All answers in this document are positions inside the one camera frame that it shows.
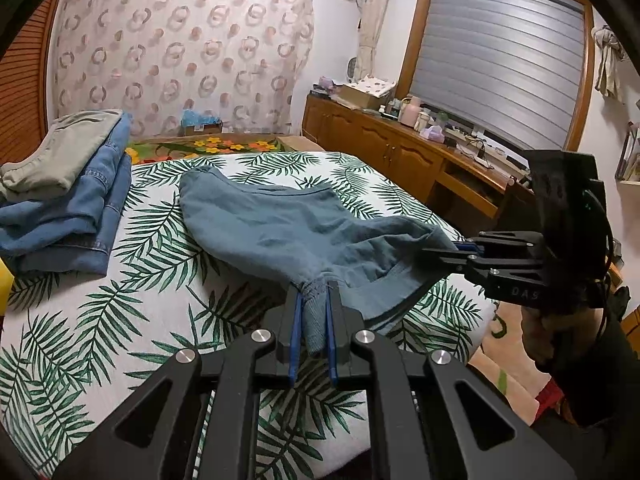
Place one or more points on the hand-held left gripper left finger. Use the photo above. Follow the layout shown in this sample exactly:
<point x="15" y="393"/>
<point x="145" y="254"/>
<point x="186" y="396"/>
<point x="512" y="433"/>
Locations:
<point x="296" y="340"/>

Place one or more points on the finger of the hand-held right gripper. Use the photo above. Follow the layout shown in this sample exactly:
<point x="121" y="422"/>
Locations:
<point x="450" y="259"/>
<point x="505" y="241"/>

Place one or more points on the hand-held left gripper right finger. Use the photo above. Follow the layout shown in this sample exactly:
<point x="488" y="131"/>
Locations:
<point x="331" y="345"/>

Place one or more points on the blue-grey pants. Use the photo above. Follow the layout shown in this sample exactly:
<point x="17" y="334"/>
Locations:
<point x="280" y="230"/>

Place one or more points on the folded beige pants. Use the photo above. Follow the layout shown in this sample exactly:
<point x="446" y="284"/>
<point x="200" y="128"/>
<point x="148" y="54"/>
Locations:
<point x="60" y="150"/>

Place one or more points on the person's right hand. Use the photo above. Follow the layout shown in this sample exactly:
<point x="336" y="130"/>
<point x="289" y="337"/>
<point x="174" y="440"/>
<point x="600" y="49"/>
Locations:
<point x="540" y="340"/>

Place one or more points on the white power strip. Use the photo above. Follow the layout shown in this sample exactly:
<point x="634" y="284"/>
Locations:
<point x="487" y="158"/>

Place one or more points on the white jar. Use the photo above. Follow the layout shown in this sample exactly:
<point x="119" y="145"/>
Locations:
<point x="422" y="120"/>

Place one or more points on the long wooden cabinet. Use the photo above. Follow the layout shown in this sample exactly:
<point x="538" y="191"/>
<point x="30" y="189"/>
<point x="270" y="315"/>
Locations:
<point x="370" y="135"/>

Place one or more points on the pink bottle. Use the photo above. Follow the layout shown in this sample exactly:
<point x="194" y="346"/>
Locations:
<point x="409" y="112"/>

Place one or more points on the red cloth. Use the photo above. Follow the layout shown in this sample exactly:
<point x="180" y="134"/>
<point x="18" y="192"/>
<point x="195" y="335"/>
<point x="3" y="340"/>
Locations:
<point x="550" y="395"/>

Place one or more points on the hanging beige cloth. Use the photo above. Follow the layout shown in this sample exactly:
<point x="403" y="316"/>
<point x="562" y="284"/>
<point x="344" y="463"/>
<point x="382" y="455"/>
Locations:
<point x="607" y="65"/>

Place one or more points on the bed with leaf print sheet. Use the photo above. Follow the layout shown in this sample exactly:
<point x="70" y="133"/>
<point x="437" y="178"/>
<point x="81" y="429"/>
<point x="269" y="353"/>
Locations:
<point x="125" y="320"/>

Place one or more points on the grey window blind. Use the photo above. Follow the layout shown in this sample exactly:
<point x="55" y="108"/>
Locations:
<point x="500" y="60"/>

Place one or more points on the flat cardboard box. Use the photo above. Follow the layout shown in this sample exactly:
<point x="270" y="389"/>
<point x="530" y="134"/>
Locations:
<point x="300" y="143"/>

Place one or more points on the white spotted cloth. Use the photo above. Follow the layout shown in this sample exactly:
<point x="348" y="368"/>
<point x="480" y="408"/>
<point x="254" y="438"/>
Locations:
<point x="377" y="83"/>

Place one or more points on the purple bag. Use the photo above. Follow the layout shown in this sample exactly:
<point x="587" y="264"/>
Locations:
<point x="327" y="82"/>

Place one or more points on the small cardboard box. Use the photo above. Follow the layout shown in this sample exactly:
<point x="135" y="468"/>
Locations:
<point x="202" y="130"/>

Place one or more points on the tied beige curtain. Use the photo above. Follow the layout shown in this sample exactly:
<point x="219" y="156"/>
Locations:
<point x="372" y="30"/>

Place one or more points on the folded blue jeans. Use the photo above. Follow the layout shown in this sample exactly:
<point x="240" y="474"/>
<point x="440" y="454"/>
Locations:
<point x="65" y="257"/>
<point x="100" y="180"/>

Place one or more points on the yellow object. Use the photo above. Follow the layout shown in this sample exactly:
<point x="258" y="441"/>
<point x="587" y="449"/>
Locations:
<point x="4" y="285"/>

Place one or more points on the circle print curtain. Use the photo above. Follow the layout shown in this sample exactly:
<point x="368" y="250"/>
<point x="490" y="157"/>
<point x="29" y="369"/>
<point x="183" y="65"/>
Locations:
<point x="175" y="35"/>

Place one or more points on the wooden slatted wardrobe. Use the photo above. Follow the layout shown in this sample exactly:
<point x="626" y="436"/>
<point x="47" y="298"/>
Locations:
<point x="25" y="85"/>

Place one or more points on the wall shelf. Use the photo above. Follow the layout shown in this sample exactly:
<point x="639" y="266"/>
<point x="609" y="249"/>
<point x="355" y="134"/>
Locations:
<point x="630" y="160"/>

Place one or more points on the wooden window frame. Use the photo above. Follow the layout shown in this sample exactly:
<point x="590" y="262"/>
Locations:
<point x="419" y="35"/>

